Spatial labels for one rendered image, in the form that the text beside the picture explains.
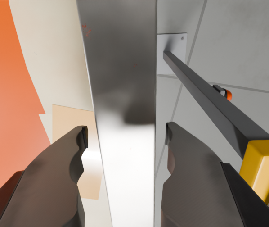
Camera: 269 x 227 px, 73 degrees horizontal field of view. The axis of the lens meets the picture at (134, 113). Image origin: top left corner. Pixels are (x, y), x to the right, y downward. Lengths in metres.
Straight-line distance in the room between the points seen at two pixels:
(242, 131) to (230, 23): 0.92
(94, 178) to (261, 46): 1.23
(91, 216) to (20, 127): 0.13
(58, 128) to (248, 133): 0.27
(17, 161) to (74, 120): 0.07
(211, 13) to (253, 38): 0.29
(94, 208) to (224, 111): 0.29
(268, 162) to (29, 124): 0.22
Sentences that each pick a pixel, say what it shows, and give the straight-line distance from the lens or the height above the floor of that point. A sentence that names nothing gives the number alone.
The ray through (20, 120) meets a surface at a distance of 0.18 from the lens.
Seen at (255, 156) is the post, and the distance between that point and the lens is 0.23.
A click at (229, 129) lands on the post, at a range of 0.37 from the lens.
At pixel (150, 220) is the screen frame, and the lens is 0.18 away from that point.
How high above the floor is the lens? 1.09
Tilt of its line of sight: 63 degrees down
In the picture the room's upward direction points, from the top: 179 degrees clockwise
